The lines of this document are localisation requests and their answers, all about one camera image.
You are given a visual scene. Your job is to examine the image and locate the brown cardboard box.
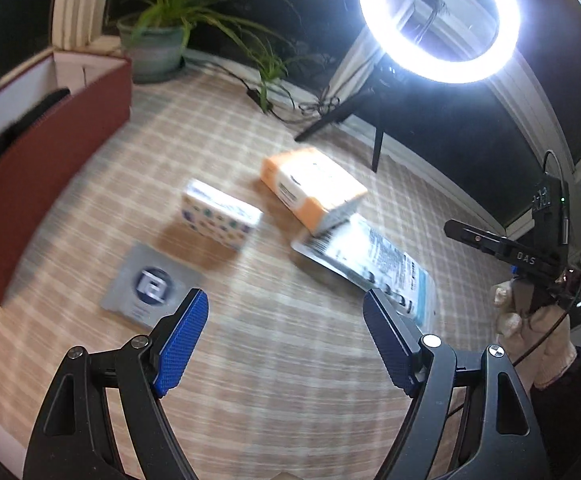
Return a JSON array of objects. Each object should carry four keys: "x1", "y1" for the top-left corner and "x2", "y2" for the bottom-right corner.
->
[{"x1": 0, "y1": 49, "x2": 134, "y2": 306}]

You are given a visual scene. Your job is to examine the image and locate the black cloth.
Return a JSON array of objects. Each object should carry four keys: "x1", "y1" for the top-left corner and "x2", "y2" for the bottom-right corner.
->
[{"x1": 0, "y1": 89, "x2": 71, "y2": 161}]

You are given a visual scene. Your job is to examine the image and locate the checked tablecloth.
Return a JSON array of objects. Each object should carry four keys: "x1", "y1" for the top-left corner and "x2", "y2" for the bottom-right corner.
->
[{"x1": 0, "y1": 55, "x2": 536, "y2": 480}]

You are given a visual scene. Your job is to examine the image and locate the dotted tissue pack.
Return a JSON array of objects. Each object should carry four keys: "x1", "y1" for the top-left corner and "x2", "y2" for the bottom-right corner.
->
[{"x1": 180, "y1": 179, "x2": 264, "y2": 252}]

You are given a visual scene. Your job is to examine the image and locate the black ring light cable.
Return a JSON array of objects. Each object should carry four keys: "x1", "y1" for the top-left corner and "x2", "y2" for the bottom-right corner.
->
[{"x1": 195, "y1": 57, "x2": 351, "y2": 123}]

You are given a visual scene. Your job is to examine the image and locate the grey square packet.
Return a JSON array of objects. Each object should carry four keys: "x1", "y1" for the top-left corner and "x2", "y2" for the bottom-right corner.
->
[{"x1": 100, "y1": 242, "x2": 206, "y2": 331}]

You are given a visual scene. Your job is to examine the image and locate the silver wet wipe pack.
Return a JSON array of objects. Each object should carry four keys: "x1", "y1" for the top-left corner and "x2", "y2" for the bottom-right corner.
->
[{"x1": 290, "y1": 214, "x2": 436, "y2": 333}]

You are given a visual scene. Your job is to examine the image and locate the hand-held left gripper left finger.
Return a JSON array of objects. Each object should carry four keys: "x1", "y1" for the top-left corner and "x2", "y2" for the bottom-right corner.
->
[{"x1": 23, "y1": 287, "x2": 210, "y2": 480}]

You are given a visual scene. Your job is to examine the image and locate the potted green plant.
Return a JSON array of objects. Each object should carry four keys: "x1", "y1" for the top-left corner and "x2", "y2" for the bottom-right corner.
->
[{"x1": 117, "y1": 0, "x2": 331, "y2": 113}]

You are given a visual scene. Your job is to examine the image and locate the orange tissue pack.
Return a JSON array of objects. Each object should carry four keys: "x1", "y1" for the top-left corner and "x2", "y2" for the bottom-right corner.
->
[{"x1": 260, "y1": 147, "x2": 369, "y2": 235}]

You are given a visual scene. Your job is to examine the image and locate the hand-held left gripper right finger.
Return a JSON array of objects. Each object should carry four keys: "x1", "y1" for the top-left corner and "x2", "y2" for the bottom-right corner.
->
[{"x1": 362, "y1": 287, "x2": 546, "y2": 480}]

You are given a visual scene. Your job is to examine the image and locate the person's right forearm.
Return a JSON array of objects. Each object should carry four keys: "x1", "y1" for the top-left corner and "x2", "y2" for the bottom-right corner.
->
[{"x1": 528, "y1": 347, "x2": 581, "y2": 466}]

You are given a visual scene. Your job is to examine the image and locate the white ring light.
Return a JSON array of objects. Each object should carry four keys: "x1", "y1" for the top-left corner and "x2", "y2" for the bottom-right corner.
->
[{"x1": 358, "y1": 0, "x2": 521, "y2": 85}]

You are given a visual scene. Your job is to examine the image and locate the black tripod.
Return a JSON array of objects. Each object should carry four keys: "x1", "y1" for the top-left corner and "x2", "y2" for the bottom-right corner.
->
[{"x1": 295, "y1": 57, "x2": 401, "y2": 173}]

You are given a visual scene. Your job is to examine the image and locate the person's right hand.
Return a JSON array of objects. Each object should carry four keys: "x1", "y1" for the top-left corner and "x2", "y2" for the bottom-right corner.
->
[{"x1": 492, "y1": 280, "x2": 579, "y2": 388}]

